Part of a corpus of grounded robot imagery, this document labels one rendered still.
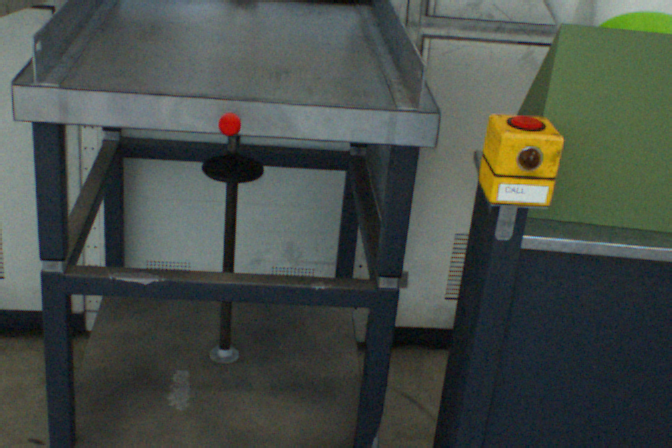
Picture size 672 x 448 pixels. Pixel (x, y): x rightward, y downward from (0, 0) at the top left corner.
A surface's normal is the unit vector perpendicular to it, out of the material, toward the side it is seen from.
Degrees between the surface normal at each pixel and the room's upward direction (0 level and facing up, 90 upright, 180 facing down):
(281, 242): 90
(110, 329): 0
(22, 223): 90
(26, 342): 0
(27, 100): 90
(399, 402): 0
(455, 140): 90
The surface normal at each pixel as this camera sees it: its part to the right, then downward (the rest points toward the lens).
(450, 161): 0.06, 0.44
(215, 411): 0.09, -0.90
